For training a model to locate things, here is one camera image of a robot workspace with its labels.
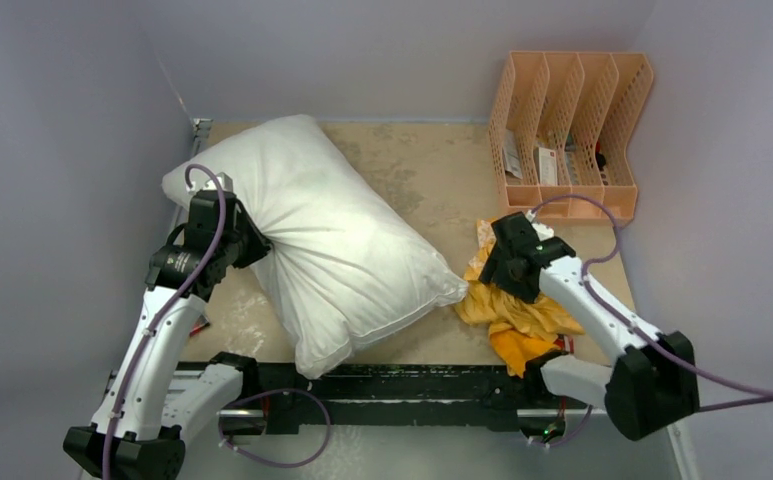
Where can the pink plastic file organizer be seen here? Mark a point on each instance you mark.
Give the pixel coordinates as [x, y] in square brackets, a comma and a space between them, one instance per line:
[583, 105]

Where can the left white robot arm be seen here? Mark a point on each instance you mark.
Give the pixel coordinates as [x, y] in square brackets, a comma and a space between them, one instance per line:
[142, 429]

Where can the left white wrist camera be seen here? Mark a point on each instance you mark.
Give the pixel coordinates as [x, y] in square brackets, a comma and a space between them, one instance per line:
[212, 182]

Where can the marker pen pack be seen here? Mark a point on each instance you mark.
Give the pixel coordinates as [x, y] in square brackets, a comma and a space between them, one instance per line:
[201, 324]

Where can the white paper packet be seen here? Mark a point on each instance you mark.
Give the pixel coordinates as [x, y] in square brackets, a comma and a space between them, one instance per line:
[511, 156]

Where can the white label box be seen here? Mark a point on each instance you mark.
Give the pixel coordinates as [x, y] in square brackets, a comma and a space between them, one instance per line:
[546, 166]

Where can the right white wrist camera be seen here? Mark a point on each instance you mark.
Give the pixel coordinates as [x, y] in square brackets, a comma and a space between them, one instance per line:
[543, 231]

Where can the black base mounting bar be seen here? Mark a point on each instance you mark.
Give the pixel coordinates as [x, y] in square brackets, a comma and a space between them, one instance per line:
[395, 395]

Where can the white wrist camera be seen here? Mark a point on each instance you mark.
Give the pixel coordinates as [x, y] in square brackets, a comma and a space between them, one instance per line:
[543, 231]
[212, 182]

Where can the orange cartoon pillowcase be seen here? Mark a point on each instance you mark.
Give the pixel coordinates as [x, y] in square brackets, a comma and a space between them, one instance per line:
[518, 331]

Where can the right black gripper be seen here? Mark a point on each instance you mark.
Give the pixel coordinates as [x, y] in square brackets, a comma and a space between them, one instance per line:
[495, 273]

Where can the white pillow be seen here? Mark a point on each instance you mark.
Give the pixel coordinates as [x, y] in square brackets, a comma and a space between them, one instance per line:
[344, 271]

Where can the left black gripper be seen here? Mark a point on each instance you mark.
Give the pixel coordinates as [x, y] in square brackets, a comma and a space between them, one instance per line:
[261, 245]

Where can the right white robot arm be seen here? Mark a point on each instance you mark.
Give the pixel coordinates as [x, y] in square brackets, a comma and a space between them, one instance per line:
[649, 385]

